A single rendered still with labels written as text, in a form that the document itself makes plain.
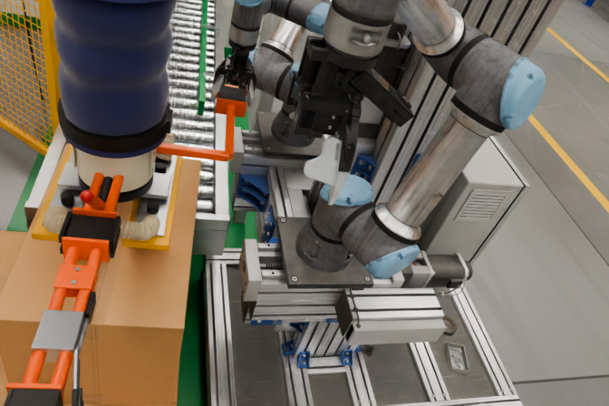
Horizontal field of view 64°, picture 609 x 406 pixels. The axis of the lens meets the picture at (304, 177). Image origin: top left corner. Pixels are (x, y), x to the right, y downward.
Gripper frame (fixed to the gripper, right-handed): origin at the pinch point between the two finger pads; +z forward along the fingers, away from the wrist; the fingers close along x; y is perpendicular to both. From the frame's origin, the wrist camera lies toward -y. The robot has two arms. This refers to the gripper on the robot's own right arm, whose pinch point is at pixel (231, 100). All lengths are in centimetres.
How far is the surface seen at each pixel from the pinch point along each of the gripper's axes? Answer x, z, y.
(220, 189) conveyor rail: 3, 59, -24
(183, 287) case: -7, 24, 49
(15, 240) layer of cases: -63, 64, 6
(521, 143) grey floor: 259, 119, -187
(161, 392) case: -9, 56, 60
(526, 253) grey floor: 202, 119, -62
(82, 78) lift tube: -30, -25, 40
